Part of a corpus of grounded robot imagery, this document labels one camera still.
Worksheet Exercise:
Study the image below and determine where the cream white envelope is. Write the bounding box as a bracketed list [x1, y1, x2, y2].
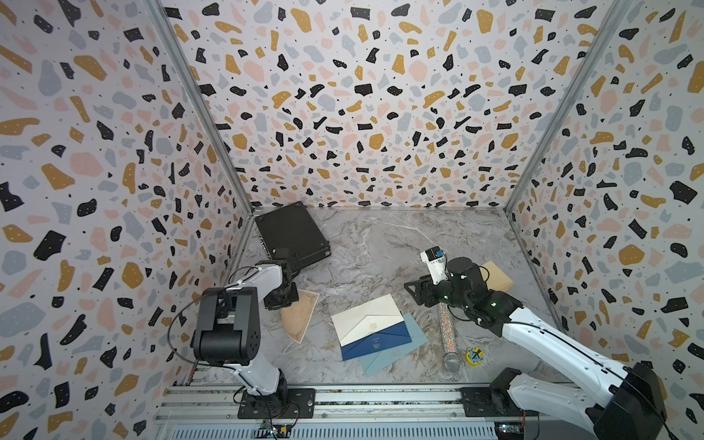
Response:
[332, 294, 403, 346]

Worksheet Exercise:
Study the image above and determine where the yellow envelope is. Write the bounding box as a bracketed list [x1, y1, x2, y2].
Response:
[480, 261, 515, 293]

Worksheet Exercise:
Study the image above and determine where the aluminium rail frame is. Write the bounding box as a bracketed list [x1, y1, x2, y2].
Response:
[152, 384, 594, 439]

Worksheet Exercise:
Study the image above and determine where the small circuit board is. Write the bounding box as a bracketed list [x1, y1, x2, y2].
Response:
[256, 423, 295, 439]

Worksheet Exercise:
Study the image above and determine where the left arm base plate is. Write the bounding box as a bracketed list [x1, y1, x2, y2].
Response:
[238, 388, 316, 420]

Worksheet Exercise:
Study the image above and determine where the glitter tube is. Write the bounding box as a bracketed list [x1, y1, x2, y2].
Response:
[437, 304, 461, 374]

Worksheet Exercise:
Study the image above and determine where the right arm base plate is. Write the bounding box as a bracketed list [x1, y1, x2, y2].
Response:
[459, 386, 538, 418]

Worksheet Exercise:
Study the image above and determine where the black box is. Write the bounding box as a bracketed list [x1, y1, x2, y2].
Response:
[255, 202, 331, 272]

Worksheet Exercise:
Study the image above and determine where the dark blue envelope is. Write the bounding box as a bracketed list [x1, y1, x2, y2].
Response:
[341, 322, 412, 361]

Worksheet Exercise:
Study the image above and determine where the beige letter paper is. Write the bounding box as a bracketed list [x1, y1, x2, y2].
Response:
[280, 291, 320, 344]

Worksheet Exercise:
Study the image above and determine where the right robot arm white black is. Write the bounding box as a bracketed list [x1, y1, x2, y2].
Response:
[404, 247, 669, 439]

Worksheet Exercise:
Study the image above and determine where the light blue envelope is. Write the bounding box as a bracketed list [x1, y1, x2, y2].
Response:
[359, 313, 428, 376]

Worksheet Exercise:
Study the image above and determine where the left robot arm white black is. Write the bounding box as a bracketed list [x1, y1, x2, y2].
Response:
[192, 247, 301, 397]

